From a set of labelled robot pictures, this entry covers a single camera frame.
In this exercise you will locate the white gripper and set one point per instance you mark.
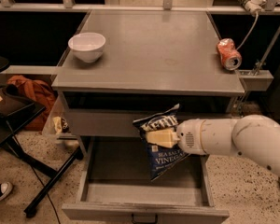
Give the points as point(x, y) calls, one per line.
point(188, 136)

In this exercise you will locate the blue kettle chips bag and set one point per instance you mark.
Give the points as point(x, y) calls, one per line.
point(161, 159)

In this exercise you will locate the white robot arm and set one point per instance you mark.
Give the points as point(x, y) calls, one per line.
point(255, 137)

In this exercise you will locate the open bottom drawer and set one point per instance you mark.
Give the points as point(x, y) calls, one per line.
point(115, 186)

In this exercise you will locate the grey drawer cabinet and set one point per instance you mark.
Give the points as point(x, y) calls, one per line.
point(152, 61)

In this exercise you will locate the closed middle drawer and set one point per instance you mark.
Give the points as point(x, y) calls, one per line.
point(110, 123)

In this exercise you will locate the red coke can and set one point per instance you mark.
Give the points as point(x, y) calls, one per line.
point(230, 57)

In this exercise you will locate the clear plastic snack bin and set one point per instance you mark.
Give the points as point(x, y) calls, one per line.
point(56, 126)

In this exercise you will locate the white ceramic bowl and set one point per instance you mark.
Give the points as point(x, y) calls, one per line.
point(88, 47)

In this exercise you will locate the orange backpack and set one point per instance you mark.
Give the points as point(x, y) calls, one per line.
point(39, 91)

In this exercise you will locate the white power strip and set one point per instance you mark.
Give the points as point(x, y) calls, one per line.
point(252, 6)

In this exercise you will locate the black white sneaker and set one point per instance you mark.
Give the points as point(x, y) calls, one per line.
point(5, 190)

